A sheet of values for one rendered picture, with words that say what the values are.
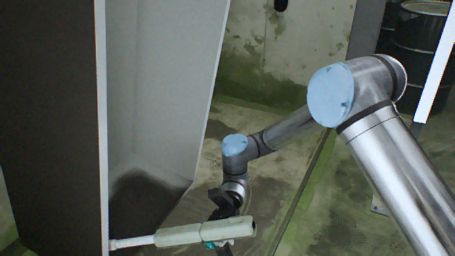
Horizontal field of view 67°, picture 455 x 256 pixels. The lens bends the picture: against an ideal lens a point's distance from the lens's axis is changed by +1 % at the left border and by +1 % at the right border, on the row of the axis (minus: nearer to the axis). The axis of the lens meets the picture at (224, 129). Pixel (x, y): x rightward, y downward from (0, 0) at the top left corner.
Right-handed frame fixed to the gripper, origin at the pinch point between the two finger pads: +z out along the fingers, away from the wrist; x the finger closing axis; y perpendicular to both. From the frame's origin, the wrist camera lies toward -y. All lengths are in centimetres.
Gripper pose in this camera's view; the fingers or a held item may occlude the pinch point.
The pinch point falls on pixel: (216, 240)
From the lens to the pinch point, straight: 101.8
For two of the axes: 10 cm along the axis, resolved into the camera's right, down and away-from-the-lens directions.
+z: -1.8, 4.6, -8.7
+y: 3.4, 8.6, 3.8
